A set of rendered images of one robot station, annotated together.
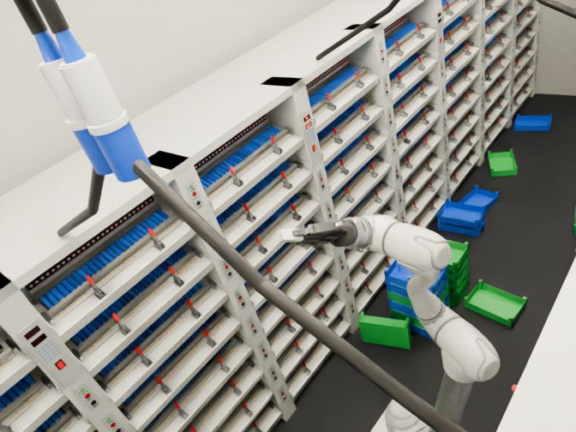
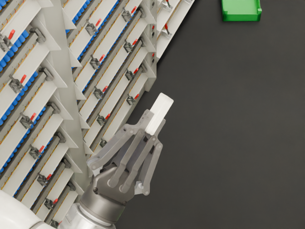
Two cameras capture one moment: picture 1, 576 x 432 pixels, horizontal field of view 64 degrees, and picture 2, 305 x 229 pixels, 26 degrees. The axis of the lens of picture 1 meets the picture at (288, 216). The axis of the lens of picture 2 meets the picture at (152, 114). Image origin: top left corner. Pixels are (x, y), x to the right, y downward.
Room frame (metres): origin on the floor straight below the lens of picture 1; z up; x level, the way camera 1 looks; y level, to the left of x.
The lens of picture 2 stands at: (1.51, -0.26, 2.65)
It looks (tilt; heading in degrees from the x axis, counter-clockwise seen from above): 55 degrees down; 156
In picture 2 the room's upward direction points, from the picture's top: straight up
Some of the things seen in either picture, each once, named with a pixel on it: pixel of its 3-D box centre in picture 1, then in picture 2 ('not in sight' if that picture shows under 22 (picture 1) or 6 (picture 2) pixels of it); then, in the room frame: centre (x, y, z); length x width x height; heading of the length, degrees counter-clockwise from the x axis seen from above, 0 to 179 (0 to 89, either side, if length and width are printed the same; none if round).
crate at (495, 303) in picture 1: (495, 302); not in sight; (1.85, -1.08, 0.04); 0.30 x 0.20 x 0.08; 34
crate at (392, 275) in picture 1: (415, 272); not in sight; (1.90, -0.62, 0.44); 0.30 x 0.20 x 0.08; 42
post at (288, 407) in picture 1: (234, 310); not in sight; (1.61, 0.38, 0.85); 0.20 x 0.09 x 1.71; 41
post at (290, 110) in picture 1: (318, 225); not in sight; (2.07, -0.15, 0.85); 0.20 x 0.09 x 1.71; 41
